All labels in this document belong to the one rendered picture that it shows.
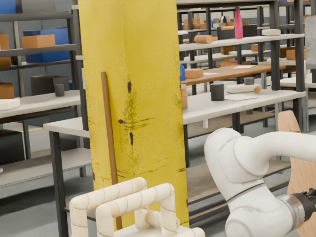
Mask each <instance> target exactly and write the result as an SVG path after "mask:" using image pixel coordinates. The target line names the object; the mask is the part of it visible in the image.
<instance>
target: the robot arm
mask: <svg viewBox="0 0 316 237"><path fill-rule="evenodd" d="M204 152H205V159H206V162H207V165H208V168H209V170H210V173H211V175H212V177H213V180H214V182H215V184H216V186H217V188H218V189H219V191H220V193H221V194H222V195H223V196H224V198H225V200H226V202H227V204H228V206H229V210H230V215H229V217H228V219H227V222H226V225H225V234H226V236H227V237H228V236H231V237H284V236H285V234H288V233H290V232H291V231H293V230H295V229H297V228H299V227H300V226H301V225H302V224H303V223H304V222H306V221H308V220H309V219H310V217H311V215H312V213H313V212H316V189H315V190H314V189H313V188H309V192H308V193H307V192H306V191H303V192H301V193H293V194H283V195H280V196H278V197H274V195H273V194H272V193H271V192H270V191H269V189H268V188H267V186H266V184H265V182H264V180H263V176H264V174H265V173H266V172H267V170H268V168H269V160H270V159H271V158H273V157H276V156H288V157H292V158H297V159H302V160H305V161H310V162H314V163H316V136H315V135H308V134H300V133H293V132H271V133H267V134H263V135H260V136H258V137H255V138H251V137H249V136H241V134H240V133H238V132H237V131H235V130H233V129H231V128H220V129H218V130H216V131H214V132H213V133H211V134H210V135H209V136H208V138H207V139H206V142H205V145H204Z"/></svg>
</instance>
